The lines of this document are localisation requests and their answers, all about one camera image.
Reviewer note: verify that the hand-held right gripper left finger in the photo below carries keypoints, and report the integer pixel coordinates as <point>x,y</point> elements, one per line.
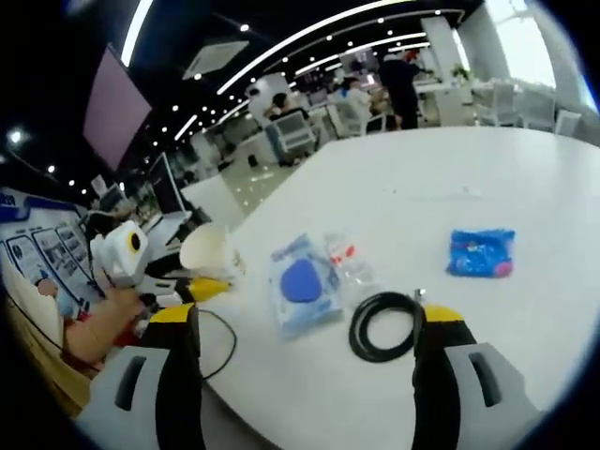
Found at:
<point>178,375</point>

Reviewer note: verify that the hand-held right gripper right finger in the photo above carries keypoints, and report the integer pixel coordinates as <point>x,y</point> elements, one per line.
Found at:
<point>436,384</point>

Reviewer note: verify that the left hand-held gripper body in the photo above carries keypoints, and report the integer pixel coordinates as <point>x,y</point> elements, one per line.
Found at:
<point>119,253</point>

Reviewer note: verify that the white paper cup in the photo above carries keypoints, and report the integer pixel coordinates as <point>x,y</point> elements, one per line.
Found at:
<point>208,248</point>

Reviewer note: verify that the blue pad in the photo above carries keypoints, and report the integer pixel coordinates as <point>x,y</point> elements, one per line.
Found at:
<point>302,286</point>

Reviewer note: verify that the blue wipes packet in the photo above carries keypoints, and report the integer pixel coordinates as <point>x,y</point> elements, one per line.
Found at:
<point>480,253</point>

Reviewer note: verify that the clear plastic bottle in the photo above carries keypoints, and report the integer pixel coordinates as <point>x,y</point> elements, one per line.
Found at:
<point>351,262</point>

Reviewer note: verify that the person's left hand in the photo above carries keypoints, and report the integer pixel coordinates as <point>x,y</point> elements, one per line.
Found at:
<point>119,304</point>

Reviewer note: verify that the side desk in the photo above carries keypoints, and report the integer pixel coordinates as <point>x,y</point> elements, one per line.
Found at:
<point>166,227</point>

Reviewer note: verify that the desk monitor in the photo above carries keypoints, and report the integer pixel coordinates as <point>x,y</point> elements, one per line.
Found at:
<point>168,185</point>

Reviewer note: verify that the white chair back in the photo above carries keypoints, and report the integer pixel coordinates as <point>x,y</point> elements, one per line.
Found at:
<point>211,201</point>

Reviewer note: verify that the white table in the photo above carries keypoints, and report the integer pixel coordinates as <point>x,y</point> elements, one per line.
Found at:
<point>422,211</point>

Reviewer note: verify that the white mesh office chair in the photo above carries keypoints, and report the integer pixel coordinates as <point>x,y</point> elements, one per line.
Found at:
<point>295,133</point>

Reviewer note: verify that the ceiling air vent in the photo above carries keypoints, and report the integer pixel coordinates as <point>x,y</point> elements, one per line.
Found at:
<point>215,58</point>

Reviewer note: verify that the potted green plant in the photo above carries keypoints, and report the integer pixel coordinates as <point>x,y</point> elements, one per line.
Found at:
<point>460,74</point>

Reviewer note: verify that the blue wall poster board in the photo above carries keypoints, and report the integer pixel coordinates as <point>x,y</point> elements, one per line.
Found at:
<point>42,244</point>

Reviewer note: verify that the pink wall screen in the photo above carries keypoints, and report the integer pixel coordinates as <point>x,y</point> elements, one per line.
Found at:
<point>117,112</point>

